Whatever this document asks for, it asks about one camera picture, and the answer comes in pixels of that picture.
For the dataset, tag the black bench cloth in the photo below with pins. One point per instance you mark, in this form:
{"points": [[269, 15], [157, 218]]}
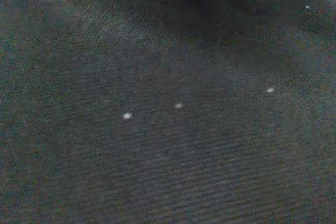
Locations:
{"points": [[168, 129]]}

